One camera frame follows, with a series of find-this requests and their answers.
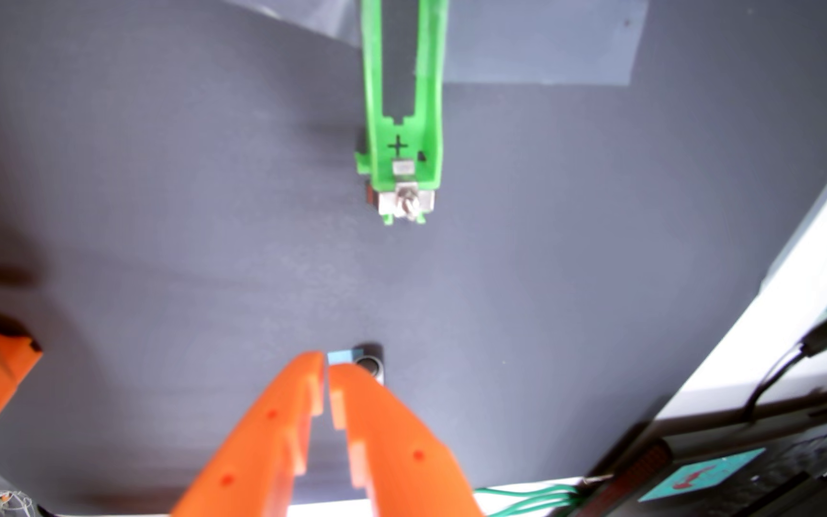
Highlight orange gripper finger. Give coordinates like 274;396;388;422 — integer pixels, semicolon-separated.
328;363;482;517
169;351;327;517

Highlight white cylindrical battery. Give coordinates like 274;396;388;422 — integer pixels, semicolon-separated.
355;345;386;385

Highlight green battery holder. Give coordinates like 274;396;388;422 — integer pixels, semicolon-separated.
355;0;450;225

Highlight dark grey mat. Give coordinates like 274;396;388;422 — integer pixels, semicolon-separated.
0;0;827;517

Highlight black device box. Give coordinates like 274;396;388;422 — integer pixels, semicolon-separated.
586;409;827;517

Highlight grey tape strip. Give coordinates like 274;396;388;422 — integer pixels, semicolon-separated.
223;0;650;87

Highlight green wires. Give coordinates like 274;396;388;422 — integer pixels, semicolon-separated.
474;484;583;517

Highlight black cable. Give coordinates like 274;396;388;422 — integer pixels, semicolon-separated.
744;319;827;425

